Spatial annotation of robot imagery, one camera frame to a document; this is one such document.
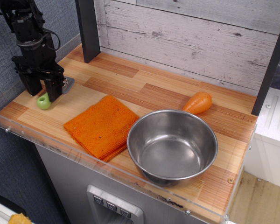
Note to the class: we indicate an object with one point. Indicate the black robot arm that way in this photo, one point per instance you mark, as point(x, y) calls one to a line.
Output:
point(24, 19)

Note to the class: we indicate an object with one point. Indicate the green handled grey spatula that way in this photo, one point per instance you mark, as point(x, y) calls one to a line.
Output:
point(43, 102)

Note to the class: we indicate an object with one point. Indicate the grey toy fridge cabinet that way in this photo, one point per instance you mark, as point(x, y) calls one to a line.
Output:
point(84, 193)

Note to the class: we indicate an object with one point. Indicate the white toy sink counter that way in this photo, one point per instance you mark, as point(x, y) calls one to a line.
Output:
point(263, 155)

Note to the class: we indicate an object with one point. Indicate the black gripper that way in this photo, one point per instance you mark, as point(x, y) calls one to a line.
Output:
point(39, 58)

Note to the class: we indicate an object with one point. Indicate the yellow object bottom left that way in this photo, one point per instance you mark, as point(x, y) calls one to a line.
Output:
point(19, 219)

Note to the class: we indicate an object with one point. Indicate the orange toy carrot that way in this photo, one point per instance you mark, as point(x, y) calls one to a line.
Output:
point(198, 103)

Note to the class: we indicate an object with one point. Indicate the dark vertical post left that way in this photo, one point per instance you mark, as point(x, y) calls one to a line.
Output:
point(88, 29)

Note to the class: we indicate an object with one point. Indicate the dark vertical post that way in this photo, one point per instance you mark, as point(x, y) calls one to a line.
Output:
point(88, 29)
point(268, 77)

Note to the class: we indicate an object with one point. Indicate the clear acrylic guard rail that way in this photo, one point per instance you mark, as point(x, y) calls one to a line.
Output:
point(84, 154)

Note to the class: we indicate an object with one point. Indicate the stainless steel bowl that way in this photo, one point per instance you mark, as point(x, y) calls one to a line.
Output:
point(172, 148)

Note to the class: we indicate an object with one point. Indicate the dark vertical post right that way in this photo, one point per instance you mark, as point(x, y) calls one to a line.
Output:
point(268, 77)

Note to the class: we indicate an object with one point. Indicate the silver dispenser button panel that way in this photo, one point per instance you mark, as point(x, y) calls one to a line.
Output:
point(109, 209)

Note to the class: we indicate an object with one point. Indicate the orange folded towel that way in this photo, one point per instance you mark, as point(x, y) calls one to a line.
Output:
point(103, 128)

